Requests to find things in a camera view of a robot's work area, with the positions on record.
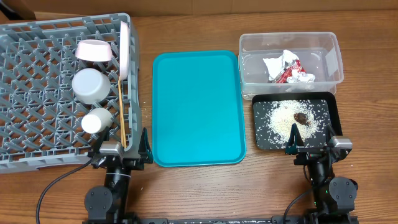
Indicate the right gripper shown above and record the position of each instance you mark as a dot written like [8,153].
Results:
[313,157]

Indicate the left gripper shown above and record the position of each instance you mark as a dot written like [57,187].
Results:
[143,152]

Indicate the brown food scrap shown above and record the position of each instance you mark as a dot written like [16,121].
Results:
[301,118]

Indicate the wooden chopstick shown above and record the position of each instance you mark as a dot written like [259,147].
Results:
[120,102]
[123,124]

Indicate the pile of rice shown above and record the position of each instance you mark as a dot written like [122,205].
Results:
[273,121]

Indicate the white paper cup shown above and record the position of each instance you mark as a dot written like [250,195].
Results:
[96,120]

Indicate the white bowl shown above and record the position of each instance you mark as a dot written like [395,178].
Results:
[90,86]

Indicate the red snack wrapper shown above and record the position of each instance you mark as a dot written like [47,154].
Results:
[288,71]

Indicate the white napkin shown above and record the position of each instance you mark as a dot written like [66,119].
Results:
[276,65]

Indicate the small pink bowl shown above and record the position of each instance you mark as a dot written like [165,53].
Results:
[94,50]

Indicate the large white plate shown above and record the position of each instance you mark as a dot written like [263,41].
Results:
[124,46]

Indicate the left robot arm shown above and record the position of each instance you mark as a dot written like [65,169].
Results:
[107,203]

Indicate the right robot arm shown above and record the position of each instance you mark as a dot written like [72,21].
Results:
[333,196]

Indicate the grey dishwasher rack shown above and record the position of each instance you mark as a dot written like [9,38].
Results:
[40,115]

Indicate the black tray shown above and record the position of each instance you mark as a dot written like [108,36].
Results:
[328,97]

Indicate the teal plastic tray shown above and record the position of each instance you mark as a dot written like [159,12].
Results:
[197,109]

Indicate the clear plastic bin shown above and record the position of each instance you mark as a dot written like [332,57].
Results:
[319,53]

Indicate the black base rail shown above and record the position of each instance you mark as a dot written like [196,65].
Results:
[272,220]

